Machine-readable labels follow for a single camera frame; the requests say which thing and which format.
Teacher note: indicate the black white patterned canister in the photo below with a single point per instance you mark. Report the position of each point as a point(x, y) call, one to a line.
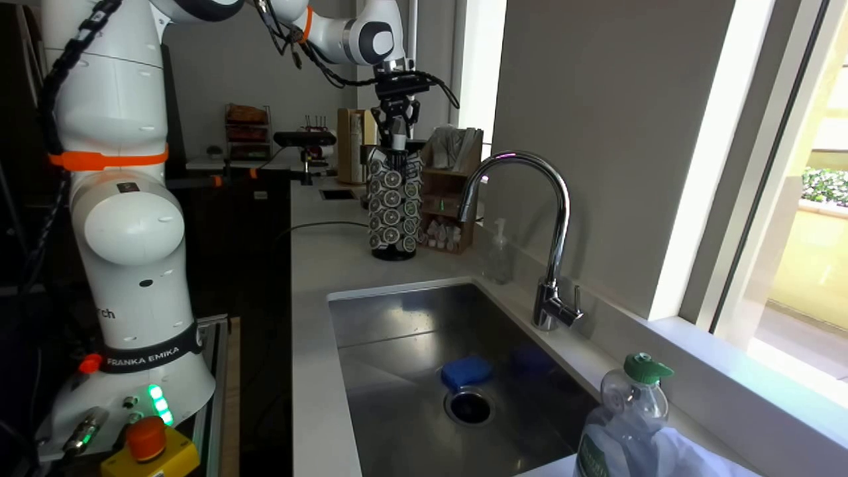
point(392, 208)

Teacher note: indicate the chrome kitchen faucet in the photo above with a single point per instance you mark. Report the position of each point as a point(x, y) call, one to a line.
point(556, 230)

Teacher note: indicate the stainless steel sink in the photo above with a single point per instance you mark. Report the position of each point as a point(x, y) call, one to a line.
point(399, 389)

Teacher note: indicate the white window frame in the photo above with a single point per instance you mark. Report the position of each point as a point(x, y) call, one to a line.
point(706, 175)

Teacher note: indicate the grey countertop appliance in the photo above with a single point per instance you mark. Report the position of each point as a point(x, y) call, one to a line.
point(305, 141)

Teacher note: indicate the clear pump soap dispenser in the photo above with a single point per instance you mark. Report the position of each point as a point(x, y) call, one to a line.
point(498, 260)

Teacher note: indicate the small black flat object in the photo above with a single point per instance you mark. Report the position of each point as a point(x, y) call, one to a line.
point(338, 194)

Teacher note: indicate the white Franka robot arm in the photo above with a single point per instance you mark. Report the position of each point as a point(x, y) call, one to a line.
point(123, 222)

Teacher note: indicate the yellow emergency stop button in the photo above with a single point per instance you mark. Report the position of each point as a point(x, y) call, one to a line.
point(146, 442)

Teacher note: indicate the brown wooden box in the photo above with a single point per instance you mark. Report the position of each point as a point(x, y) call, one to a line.
point(244, 129)

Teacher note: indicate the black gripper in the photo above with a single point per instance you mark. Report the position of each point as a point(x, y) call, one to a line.
point(396, 105)

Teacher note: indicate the green outdoor plant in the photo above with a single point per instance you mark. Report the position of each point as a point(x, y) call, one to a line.
point(829, 187)

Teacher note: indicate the clear dish soap bottle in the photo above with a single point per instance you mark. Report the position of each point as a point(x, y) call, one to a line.
point(619, 426)

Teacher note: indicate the wooden robot cart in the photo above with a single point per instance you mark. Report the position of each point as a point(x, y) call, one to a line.
point(228, 398)

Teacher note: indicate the blue sponge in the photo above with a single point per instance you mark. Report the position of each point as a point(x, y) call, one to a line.
point(468, 373)

